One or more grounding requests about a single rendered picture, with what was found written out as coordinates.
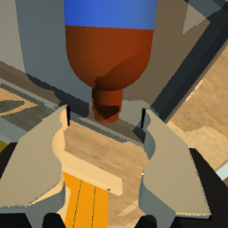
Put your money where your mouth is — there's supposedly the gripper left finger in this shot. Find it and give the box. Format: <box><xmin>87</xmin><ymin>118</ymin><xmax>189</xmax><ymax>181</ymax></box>
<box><xmin>0</xmin><ymin>104</ymin><xmax>70</xmax><ymax>228</ymax></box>

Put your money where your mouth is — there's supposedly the yellow bottle crate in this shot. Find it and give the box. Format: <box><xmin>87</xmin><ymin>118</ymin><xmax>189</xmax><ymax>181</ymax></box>
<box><xmin>57</xmin><ymin>171</ymin><xmax>108</xmax><ymax>228</ymax></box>

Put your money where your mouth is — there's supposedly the brown bottle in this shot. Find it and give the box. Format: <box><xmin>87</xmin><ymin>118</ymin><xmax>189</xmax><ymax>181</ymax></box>
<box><xmin>64</xmin><ymin>0</ymin><xmax>158</xmax><ymax>124</ymax></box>

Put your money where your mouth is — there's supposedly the dark grey rectangular tray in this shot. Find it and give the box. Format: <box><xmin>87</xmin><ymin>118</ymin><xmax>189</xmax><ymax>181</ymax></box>
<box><xmin>0</xmin><ymin>0</ymin><xmax>228</xmax><ymax>147</ymax></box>

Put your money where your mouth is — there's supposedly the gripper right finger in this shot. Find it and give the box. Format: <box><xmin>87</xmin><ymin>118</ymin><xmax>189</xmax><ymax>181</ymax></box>
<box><xmin>138</xmin><ymin>107</ymin><xmax>228</xmax><ymax>228</ymax></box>

